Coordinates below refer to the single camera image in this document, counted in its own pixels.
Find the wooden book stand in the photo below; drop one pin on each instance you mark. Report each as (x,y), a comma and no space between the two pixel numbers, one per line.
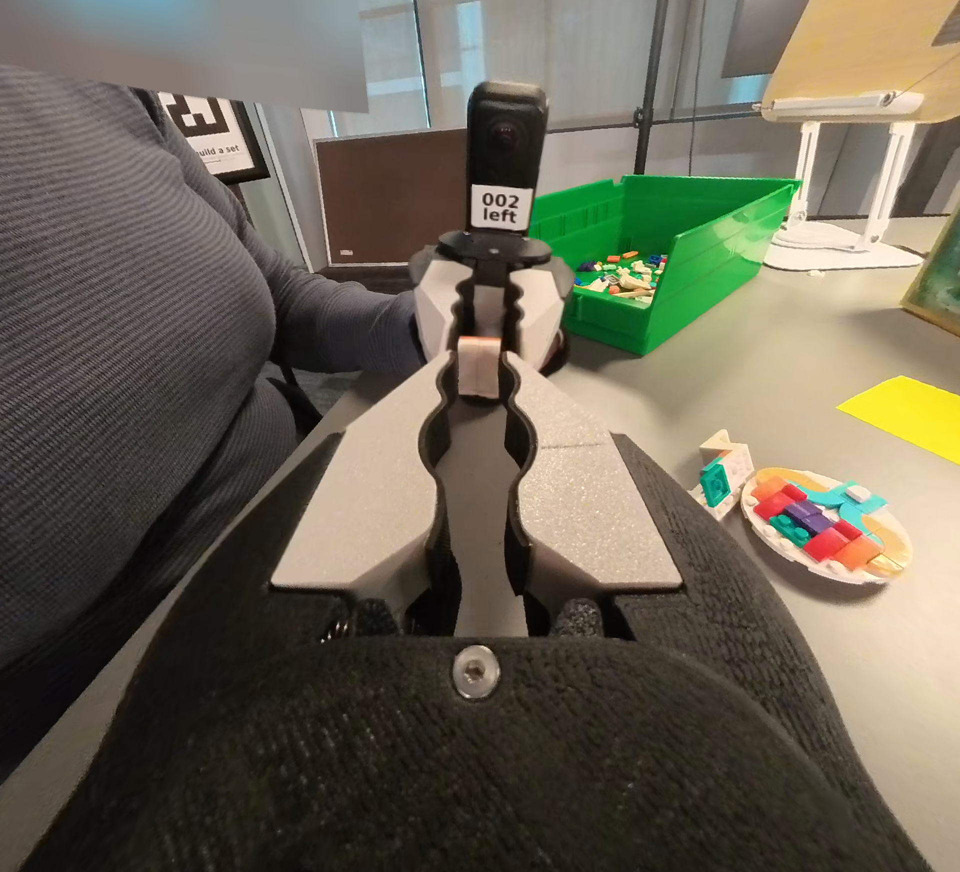
(862,25)

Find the white orange small brick assembly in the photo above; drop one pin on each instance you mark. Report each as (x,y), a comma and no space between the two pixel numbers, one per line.
(478,366)

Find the white brick assembly teal brick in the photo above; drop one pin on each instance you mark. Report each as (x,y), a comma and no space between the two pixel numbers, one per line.
(720,482)

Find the round rainbow brick plate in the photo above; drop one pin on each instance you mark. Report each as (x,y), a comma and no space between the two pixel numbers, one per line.
(825,527)

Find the black light stand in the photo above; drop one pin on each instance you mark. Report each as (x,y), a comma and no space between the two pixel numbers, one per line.
(660,25)

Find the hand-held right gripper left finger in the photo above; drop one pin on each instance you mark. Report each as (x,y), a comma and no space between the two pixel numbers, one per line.
(360,512)

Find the green plastic bin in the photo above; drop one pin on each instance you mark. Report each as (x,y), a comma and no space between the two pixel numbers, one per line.
(720,242)

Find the person's left forearm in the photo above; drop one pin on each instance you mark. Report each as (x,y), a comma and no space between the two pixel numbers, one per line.
(337,317)

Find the pile of toy bricks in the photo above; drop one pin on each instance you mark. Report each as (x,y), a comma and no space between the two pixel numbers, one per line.
(622,280)

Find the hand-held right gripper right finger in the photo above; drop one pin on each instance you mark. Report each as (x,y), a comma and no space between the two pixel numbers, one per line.
(600,512)

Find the brown panel board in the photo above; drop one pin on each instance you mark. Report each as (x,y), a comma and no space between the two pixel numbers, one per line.
(390,197)

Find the person's torso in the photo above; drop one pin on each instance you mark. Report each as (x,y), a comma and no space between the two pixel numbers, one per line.
(112,362)

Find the yellow sticky note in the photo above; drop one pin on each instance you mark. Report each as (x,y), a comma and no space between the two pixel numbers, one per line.
(907,415)

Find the colourful toy set box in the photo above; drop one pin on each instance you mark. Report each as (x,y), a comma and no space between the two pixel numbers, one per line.
(937,287)

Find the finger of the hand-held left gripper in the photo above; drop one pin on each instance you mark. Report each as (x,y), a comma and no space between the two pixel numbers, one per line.
(439,313)
(540,317)

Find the framed marker sign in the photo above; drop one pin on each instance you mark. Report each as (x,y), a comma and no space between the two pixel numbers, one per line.
(225,137)

